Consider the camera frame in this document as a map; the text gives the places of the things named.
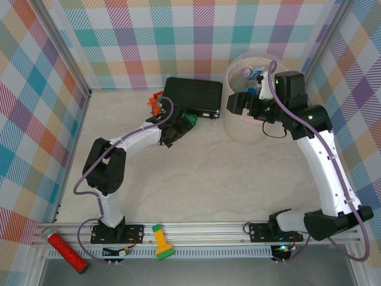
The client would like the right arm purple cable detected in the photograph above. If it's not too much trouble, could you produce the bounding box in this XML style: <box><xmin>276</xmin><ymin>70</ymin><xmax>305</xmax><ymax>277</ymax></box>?
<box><xmin>266</xmin><ymin>59</ymin><xmax>371</xmax><ymax>262</ymax></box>

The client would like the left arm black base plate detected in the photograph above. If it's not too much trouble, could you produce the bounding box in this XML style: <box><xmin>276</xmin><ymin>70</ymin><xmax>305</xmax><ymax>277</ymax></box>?
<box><xmin>90</xmin><ymin>222</ymin><xmax>146</xmax><ymax>246</ymax></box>

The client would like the black hard case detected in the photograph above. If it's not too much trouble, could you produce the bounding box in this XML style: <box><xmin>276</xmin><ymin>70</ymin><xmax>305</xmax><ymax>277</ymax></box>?
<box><xmin>162</xmin><ymin>76</ymin><xmax>224</xmax><ymax>120</ymax></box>

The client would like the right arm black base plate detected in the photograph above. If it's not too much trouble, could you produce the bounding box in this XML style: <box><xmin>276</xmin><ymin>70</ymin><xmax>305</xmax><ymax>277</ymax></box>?
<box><xmin>248</xmin><ymin>221</ymin><xmax>305</xmax><ymax>244</ymax></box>

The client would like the small wired connector board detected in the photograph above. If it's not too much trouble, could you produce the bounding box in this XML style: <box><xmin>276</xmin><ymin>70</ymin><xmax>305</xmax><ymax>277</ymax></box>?
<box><xmin>271</xmin><ymin>243</ymin><xmax>296</xmax><ymax>260</ymax></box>
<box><xmin>102</xmin><ymin>244</ymin><xmax>133</xmax><ymax>259</ymax></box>

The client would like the slotted cable duct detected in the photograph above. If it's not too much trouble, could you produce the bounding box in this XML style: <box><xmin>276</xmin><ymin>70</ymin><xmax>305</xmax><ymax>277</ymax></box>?
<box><xmin>46</xmin><ymin>246</ymin><xmax>276</xmax><ymax>260</ymax></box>

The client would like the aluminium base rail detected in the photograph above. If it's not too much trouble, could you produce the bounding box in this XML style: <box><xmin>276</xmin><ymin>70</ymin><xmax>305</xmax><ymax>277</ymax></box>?
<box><xmin>32</xmin><ymin>220</ymin><xmax>363</xmax><ymax>248</ymax></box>

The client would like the yellow green toy block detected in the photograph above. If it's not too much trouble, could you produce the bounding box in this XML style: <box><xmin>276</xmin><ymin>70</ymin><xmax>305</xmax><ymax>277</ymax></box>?
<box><xmin>151</xmin><ymin>223</ymin><xmax>176</xmax><ymax>262</ymax></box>

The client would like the red glitter cylinder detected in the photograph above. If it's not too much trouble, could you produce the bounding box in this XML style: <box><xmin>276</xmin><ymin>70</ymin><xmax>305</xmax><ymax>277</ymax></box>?
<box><xmin>41</xmin><ymin>228</ymin><xmax>90</xmax><ymax>275</ymax></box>

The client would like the right gripper thin black cable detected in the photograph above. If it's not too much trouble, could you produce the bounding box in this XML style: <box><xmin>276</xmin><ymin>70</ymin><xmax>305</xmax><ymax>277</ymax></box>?
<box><xmin>261</xmin><ymin>120</ymin><xmax>288</xmax><ymax>139</ymax></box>

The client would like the large green bottle yellow cap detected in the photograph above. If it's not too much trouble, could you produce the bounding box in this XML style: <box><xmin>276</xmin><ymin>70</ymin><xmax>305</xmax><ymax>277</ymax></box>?
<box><xmin>182</xmin><ymin>109</ymin><xmax>199</xmax><ymax>128</ymax></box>

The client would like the aluminium frame post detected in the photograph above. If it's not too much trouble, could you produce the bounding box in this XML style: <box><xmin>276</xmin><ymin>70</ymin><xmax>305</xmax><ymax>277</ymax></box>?
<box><xmin>294</xmin><ymin>0</ymin><xmax>357</xmax><ymax>92</ymax></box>
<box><xmin>31</xmin><ymin>0</ymin><xmax>92</xmax><ymax>99</ymax></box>

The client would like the round white bin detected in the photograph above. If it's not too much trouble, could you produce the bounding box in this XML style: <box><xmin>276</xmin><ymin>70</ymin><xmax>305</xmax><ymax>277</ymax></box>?
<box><xmin>223</xmin><ymin>54</ymin><xmax>292</xmax><ymax>146</ymax></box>

